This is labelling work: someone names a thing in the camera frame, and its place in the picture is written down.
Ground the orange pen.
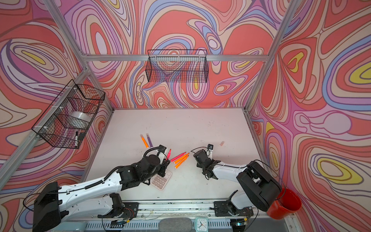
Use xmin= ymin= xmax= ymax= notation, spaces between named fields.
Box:
xmin=175 ymin=156 xmax=188 ymax=169
xmin=140 ymin=134 xmax=149 ymax=148
xmin=174 ymin=153 xmax=189 ymax=164

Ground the purple pen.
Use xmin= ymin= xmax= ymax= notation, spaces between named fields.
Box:
xmin=146 ymin=133 xmax=153 ymax=148

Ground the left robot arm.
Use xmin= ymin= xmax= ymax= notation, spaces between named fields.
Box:
xmin=32 ymin=155 xmax=170 ymax=232

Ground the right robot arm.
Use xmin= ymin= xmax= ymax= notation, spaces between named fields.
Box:
xmin=193 ymin=150 xmax=282 ymax=216

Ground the pink calculator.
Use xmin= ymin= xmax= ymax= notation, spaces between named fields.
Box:
xmin=150 ymin=171 xmax=173 ymax=191

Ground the small white clock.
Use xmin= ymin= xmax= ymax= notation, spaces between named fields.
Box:
xmin=195 ymin=217 xmax=209 ymax=232

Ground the grey padded cushion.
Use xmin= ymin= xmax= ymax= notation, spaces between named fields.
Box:
xmin=158 ymin=217 xmax=192 ymax=232

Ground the black marker in basket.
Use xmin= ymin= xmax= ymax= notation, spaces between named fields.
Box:
xmin=74 ymin=131 xmax=79 ymax=148

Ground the red plastic cup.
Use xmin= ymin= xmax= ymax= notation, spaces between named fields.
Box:
xmin=267 ymin=188 xmax=302 ymax=220

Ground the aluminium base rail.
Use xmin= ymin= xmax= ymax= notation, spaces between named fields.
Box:
xmin=57 ymin=200 xmax=261 ymax=222

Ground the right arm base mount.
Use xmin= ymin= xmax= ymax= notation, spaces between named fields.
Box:
xmin=209 ymin=190 xmax=254 ymax=218

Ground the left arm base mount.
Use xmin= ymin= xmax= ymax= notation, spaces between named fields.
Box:
xmin=98 ymin=193 xmax=139 ymax=220

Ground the black wire basket left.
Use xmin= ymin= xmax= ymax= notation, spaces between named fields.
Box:
xmin=32 ymin=80 xmax=105 ymax=149

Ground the black wire basket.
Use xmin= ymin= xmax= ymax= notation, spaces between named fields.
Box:
xmin=146 ymin=49 xmax=209 ymax=83
xmin=32 ymin=80 xmax=105 ymax=149

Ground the black wire basket back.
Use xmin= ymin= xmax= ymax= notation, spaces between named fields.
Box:
xmin=146 ymin=49 xmax=209 ymax=83

